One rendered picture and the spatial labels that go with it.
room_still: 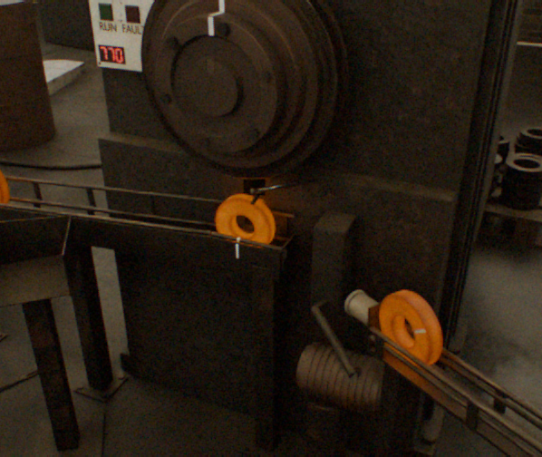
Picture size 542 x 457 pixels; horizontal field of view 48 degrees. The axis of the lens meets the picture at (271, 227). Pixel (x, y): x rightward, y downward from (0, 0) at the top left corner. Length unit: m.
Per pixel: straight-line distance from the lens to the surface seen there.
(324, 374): 1.42
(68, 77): 5.67
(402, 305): 1.21
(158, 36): 1.39
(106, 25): 1.67
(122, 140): 1.71
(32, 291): 1.62
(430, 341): 1.19
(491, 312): 2.58
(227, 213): 1.51
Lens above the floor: 1.47
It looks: 29 degrees down
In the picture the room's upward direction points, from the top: straight up
